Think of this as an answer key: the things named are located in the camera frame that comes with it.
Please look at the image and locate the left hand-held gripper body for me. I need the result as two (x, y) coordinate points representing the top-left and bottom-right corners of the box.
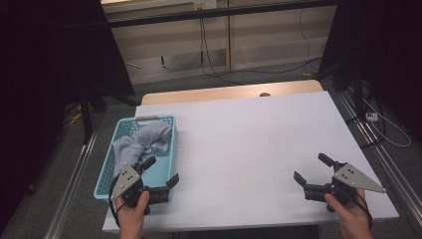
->
(108, 162), (171, 216)

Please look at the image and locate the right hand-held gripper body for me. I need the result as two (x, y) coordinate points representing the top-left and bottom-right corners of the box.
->
(303, 160), (387, 206)

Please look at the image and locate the light blue plastic basket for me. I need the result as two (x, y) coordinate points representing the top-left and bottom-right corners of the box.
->
(93, 114), (179, 204)

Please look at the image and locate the grey-blue t-shirt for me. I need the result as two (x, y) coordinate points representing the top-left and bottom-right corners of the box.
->
(110, 119), (174, 178)

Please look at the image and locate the person's right hand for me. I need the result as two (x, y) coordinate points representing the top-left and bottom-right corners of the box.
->
(323, 188), (374, 239)

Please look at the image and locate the person's left hand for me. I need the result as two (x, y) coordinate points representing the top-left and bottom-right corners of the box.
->
(114, 190), (151, 239)

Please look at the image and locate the white table cover sheet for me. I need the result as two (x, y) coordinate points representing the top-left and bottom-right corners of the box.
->
(102, 91), (400, 233)

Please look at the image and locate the black metal stand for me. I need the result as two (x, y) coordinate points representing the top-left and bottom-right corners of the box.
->
(315, 56), (382, 148)

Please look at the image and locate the black tripod stand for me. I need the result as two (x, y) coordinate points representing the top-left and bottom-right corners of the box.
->
(79, 86), (142, 145)

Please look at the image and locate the light wooden table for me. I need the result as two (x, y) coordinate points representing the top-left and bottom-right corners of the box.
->
(140, 79), (324, 107)

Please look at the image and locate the narrow black curtain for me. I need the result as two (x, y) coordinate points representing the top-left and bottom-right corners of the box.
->
(317, 0), (422, 140)

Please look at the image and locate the wide black curtain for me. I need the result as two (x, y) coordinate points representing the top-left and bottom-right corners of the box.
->
(0, 0), (135, 230)

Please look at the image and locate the black horizontal bar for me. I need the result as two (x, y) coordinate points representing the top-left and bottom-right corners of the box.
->
(107, 0), (337, 29)

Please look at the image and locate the left hand-held gripper black cable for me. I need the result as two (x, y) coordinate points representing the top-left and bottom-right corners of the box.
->
(107, 175), (125, 230)

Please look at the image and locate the hand-held gripper black cable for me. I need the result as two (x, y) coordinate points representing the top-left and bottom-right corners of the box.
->
(344, 188), (375, 232)
(107, 175), (125, 230)

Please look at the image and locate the right hand-held gripper black cable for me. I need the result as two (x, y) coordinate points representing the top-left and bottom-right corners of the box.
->
(344, 188), (375, 232)

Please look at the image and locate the aluminium floor rail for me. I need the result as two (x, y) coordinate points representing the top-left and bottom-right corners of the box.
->
(332, 89), (422, 227)
(44, 132), (99, 239)

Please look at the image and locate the white looped cable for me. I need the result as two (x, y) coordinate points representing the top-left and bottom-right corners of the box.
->
(361, 98), (412, 148)

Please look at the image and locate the yellow cable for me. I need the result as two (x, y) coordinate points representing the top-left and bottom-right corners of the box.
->
(63, 111), (83, 125)

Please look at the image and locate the thick black wall cable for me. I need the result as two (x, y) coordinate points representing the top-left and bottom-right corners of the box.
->
(198, 18), (322, 86)

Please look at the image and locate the thin black wall cable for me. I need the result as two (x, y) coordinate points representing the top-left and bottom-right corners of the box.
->
(298, 8), (315, 76)

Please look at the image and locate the white wall socket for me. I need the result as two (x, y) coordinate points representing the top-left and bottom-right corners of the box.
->
(193, 0), (218, 10)

